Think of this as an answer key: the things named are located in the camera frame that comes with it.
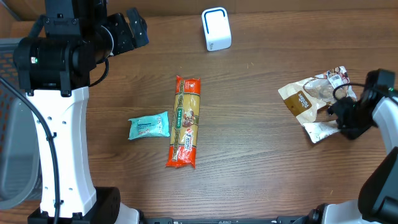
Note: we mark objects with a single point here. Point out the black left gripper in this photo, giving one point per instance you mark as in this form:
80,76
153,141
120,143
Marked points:
125,34

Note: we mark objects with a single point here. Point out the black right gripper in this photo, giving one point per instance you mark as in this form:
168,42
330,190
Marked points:
350,132

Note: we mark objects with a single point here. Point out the white Pantene tube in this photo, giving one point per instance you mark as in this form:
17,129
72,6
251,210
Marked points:
321,130

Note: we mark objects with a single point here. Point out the brown white snack bag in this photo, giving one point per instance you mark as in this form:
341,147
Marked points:
305,97

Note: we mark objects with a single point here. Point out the red San Remo spaghetti pack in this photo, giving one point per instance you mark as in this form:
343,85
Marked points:
184,129

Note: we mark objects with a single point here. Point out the teal wipes packet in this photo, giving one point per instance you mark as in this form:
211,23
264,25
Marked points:
149,126

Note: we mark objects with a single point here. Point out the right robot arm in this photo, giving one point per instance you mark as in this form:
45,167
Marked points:
377,198

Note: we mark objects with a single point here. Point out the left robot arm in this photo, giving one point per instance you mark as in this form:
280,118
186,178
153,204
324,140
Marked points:
54,63

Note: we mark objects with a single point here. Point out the white barcode scanner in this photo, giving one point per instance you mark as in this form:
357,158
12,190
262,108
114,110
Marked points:
216,29

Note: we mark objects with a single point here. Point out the brown cardboard backdrop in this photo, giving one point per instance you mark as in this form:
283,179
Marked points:
191,7

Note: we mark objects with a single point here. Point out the grey plastic mesh basket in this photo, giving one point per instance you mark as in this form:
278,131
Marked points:
20,160

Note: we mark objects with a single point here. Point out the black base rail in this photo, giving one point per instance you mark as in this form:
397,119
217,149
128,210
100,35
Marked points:
278,220

